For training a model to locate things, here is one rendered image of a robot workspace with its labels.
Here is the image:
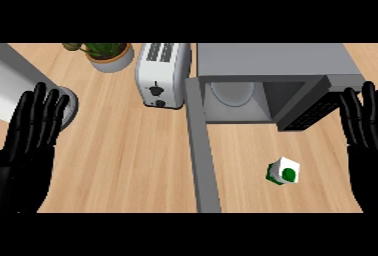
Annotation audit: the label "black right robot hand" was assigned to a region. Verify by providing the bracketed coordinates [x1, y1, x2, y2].
[339, 80, 378, 214]

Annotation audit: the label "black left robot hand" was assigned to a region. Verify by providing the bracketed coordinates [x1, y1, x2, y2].
[0, 82, 71, 214]

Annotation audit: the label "white and green milk carton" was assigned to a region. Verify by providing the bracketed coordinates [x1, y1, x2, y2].
[265, 156, 302, 186]

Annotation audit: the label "grey microwave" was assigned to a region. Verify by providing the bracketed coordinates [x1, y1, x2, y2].
[185, 43, 367, 132]

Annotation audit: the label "grey microwave door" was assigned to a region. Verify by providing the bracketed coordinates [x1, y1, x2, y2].
[184, 78, 223, 214]

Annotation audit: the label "grey round plate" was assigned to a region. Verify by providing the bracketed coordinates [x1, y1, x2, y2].
[58, 86, 80, 131]

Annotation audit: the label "pale grey appliance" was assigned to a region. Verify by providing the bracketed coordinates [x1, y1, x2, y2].
[0, 43, 61, 124]

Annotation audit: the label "potted green plant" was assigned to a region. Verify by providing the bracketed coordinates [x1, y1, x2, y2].
[63, 43, 136, 73]

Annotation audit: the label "white toaster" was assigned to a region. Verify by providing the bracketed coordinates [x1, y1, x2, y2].
[135, 43, 192, 110]

